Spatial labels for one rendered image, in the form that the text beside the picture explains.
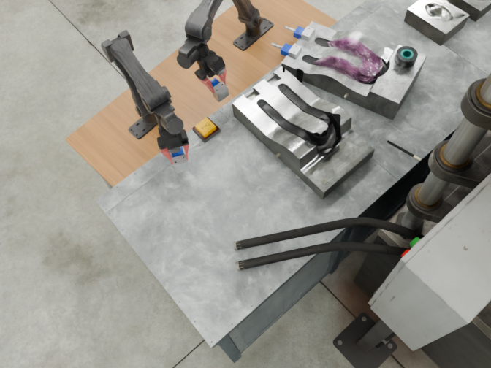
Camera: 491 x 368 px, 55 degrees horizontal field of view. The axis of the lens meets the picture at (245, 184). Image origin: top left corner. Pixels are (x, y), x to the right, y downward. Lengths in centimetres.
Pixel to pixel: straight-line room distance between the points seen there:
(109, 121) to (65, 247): 96
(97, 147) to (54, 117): 127
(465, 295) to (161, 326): 175
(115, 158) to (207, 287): 64
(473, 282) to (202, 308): 91
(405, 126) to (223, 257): 86
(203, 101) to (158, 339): 118
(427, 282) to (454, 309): 6
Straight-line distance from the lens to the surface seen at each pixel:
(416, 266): 96
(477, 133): 117
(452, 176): 129
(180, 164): 165
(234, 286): 162
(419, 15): 221
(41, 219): 288
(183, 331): 244
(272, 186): 174
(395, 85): 189
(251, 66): 206
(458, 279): 98
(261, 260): 159
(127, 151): 191
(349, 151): 175
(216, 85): 180
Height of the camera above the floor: 236
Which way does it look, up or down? 63 degrees down
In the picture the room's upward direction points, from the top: 9 degrees counter-clockwise
